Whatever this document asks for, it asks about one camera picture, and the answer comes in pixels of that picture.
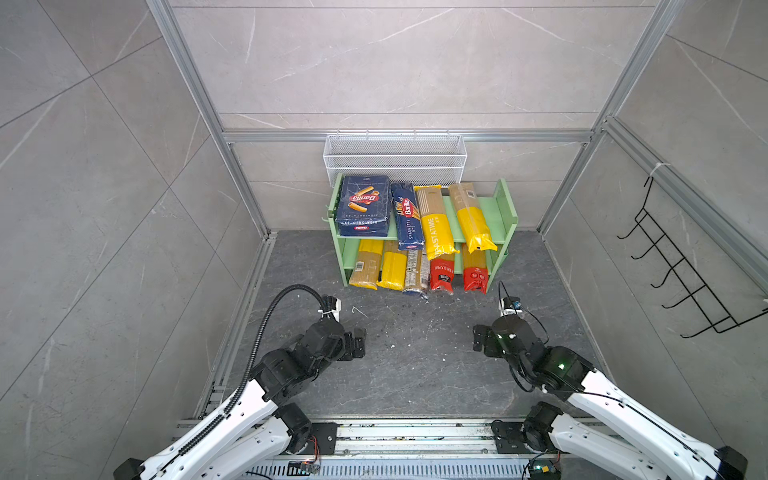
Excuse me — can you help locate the red spaghetti bag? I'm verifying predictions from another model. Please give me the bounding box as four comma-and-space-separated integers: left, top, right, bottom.
430, 254, 455, 294
461, 244, 489, 294

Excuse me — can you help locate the clear white-label spaghetti bag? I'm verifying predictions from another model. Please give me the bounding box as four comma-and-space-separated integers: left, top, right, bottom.
403, 250, 429, 298

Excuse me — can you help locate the large yellow spaghetti bag front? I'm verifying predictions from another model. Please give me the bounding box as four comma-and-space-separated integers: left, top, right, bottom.
377, 240, 408, 292

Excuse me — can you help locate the yellow spaghetti bag with lettering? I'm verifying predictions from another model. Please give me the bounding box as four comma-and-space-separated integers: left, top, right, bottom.
415, 186, 457, 261

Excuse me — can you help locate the blue Barilla spaghetti box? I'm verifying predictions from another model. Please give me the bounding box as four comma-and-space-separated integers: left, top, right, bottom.
391, 182, 425, 251

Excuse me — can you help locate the blue Barilla rigatoni box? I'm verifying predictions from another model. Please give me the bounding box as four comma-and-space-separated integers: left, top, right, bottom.
335, 175, 392, 237

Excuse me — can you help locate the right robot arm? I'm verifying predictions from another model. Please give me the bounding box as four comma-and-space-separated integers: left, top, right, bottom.
473, 314, 748, 479

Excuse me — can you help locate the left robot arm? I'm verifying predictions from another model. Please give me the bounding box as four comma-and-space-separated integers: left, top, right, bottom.
113, 316, 366, 479

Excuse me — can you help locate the green wooden two-tier shelf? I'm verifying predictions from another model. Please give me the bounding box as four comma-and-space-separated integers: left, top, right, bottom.
327, 174, 519, 287

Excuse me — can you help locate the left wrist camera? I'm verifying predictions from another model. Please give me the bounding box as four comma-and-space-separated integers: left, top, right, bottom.
319, 295, 342, 322

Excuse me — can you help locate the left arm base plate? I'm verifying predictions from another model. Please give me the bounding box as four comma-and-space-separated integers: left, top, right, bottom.
285, 422, 340, 456

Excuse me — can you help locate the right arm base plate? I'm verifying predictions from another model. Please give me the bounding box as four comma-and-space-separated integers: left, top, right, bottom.
490, 420, 558, 454

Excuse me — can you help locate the white wire mesh basket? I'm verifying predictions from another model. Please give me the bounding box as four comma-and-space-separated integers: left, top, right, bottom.
323, 132, 468, 186

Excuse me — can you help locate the black wire hook rack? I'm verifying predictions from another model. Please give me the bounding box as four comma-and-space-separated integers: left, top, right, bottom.
616, 176, 767, 339

